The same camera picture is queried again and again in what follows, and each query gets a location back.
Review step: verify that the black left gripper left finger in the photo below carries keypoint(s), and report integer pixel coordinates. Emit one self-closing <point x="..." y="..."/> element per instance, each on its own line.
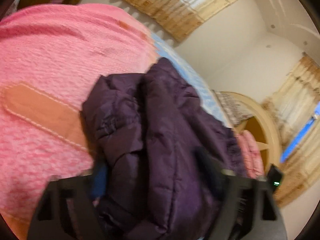
<point x="66" y="209"/>

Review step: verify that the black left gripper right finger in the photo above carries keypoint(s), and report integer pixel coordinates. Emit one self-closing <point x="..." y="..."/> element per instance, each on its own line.
<point x="248" y="209"/>

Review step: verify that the dark purple quilted jacket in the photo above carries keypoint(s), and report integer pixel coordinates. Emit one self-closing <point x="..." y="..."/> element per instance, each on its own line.
<point x="147" y="127"/>

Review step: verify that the pink folded quilt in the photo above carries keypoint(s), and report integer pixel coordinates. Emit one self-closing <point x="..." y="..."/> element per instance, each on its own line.
<point x="251" y="154"/>

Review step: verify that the cream round headboard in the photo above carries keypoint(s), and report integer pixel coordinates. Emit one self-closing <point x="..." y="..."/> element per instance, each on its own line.
<point x="263" y="129"/>

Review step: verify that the beige curtain right window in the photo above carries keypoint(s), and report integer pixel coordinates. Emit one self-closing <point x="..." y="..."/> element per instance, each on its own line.
<point x="291" y="106"/>

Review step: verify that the patterned grey white pillow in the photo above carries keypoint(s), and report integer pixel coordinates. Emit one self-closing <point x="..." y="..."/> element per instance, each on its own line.
<point x="235" y="110"/>

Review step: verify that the pink and blue bed blanket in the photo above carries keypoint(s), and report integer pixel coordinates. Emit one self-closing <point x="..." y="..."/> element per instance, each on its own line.
<point x="62" y="50"/>

